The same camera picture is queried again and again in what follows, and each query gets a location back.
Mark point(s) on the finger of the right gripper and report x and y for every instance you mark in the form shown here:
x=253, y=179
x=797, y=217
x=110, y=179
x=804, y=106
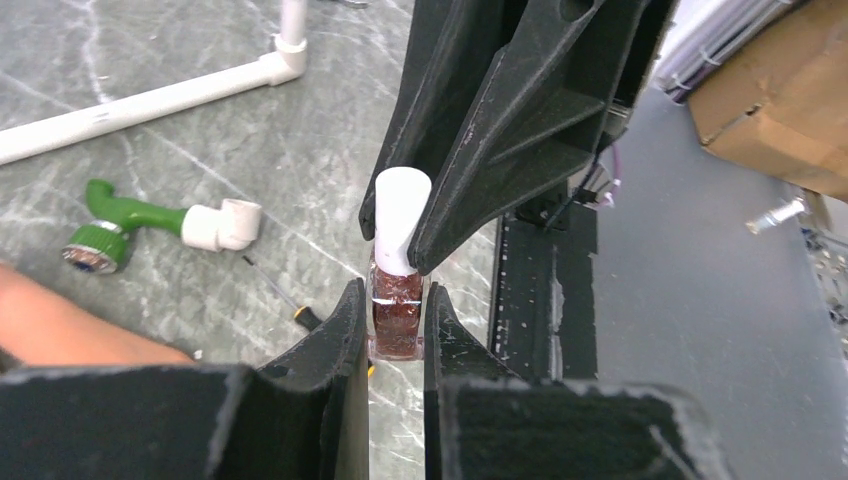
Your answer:
x=561, y=90
x=450, y=47

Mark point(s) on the nail polish bottle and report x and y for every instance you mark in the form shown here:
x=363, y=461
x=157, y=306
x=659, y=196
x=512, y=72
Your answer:
x=396, y=287

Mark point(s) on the white PVC pipe frame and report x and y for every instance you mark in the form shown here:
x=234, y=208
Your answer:
x=286, y=62

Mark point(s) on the green hose nozzle fitting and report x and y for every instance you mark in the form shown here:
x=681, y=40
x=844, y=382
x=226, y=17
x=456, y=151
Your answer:
x=100, y=246

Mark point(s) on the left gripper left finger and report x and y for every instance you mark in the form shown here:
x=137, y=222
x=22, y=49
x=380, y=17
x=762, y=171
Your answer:
x=303, y=415

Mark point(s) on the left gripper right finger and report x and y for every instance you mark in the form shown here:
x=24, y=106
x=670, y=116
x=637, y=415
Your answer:
x=482, y=421

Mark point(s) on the cardboard box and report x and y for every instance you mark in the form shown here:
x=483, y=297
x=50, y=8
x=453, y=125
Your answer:
x=779, y=106

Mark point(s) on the mannequin practice hand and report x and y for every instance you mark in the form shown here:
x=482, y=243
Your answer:
x=42, y=328

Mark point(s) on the black yellow screwdriver near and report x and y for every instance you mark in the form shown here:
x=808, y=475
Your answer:
x=291, y=305

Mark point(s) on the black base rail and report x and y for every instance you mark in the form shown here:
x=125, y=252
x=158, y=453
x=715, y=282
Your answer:
x=542, y=320

